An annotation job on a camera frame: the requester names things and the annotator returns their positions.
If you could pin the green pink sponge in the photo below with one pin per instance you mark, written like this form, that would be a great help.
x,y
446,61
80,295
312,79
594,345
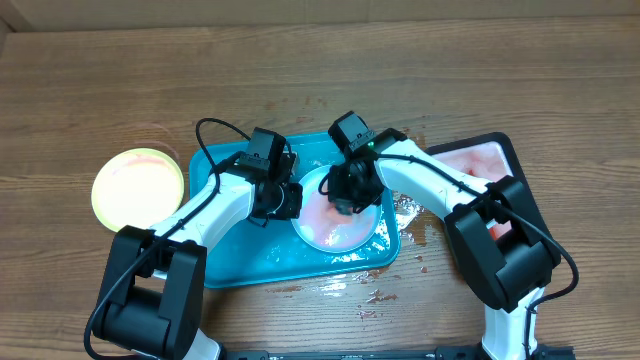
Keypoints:
x,y
344,207

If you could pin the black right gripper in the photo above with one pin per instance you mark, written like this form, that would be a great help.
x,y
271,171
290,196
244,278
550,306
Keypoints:
x,y
342,190

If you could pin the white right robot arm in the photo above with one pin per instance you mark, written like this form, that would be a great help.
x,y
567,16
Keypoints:
x,y
497,236

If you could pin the teal plastic tray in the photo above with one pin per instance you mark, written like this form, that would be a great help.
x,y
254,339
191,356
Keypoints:
x,y
249,254

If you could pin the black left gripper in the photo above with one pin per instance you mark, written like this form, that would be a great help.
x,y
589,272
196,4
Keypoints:
x,y
292,208

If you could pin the yellow plate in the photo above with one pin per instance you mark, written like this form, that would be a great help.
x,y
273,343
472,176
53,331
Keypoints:
x,y
138,187

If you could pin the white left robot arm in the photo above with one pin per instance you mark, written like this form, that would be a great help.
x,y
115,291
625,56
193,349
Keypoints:
x,y
151,296

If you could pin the black tray with red water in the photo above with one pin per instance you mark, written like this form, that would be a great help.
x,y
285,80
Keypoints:
x,y
490,156

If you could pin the light blue plate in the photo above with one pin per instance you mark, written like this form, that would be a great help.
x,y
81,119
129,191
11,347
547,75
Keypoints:
x,y
320,224

